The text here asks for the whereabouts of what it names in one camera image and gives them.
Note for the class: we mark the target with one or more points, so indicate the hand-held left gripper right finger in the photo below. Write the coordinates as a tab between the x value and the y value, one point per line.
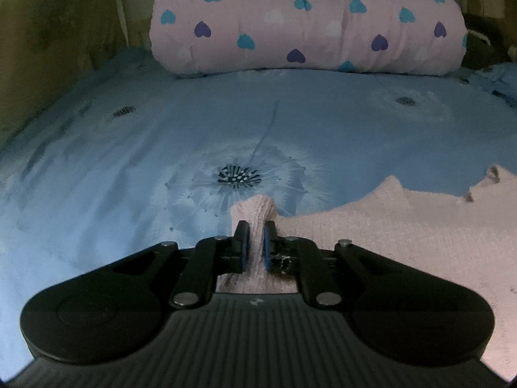
267	247

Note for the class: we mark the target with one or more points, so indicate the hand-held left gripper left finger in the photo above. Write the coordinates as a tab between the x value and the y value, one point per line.
243	247

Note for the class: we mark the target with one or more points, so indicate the pink knit sweater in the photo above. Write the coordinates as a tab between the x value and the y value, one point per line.
404	242

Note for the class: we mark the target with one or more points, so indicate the blue dandelion-print bed sheet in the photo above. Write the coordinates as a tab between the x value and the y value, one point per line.
121	169

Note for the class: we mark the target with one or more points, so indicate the pink heart-print quilt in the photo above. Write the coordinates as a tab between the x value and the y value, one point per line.
307	24

